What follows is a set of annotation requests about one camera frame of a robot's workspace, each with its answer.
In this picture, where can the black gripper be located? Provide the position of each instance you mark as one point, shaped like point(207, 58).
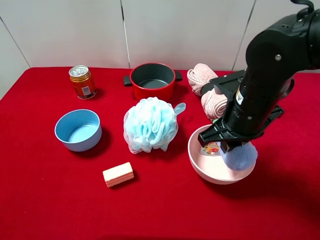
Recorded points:
point(251, 107)

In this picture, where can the purple eggplant plush toy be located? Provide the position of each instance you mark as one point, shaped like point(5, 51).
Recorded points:
point(239, 159)

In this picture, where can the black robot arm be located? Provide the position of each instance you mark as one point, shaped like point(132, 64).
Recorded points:
point(288, 46)

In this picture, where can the pink plastic bowl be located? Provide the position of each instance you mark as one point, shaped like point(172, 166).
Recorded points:
point(209, 164)

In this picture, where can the blue mesh bath loofah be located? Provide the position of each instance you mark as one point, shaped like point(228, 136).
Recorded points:
point(151, 124)

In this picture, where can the red cooking pot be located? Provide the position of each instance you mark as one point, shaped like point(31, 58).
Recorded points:
point(152, 80)

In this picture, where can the red velvet tablecloth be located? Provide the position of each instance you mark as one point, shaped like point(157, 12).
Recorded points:
point(48, 192)

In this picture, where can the blue plastic bowl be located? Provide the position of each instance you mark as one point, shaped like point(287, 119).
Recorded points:
point(79, 130)

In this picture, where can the orange drink can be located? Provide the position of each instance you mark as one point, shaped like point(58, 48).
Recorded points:
point(82, 82)

